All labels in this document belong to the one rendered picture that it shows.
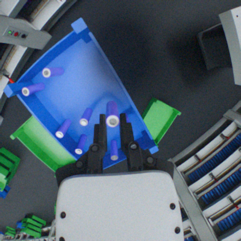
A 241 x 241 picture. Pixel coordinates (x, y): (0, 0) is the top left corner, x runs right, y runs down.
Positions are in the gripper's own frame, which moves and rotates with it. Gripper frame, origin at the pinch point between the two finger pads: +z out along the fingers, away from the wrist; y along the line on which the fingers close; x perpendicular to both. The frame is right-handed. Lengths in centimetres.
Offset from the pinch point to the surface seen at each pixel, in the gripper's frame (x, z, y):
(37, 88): -0.7, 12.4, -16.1
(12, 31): 10, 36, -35
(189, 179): -75, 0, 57
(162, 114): -43, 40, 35
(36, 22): 11, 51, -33
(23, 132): -28, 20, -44
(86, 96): -5.2, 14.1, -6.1
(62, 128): -8.4, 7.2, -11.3
